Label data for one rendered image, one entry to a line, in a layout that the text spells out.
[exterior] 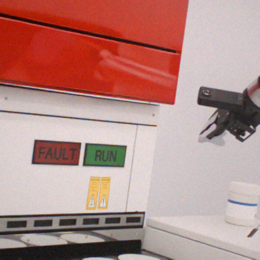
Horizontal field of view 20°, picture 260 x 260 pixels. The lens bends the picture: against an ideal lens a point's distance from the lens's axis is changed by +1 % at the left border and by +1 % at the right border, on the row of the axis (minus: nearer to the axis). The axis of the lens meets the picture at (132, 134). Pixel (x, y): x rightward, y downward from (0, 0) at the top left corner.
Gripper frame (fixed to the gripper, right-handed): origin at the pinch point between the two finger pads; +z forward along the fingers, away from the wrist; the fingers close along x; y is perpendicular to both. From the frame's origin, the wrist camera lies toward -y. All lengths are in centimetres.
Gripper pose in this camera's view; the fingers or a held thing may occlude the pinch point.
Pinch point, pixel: (199, 137)
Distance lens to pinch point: 187.7
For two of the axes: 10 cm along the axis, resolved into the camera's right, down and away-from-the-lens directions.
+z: -5.5, 5.3, 6.5
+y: 8.2, 4.9, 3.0
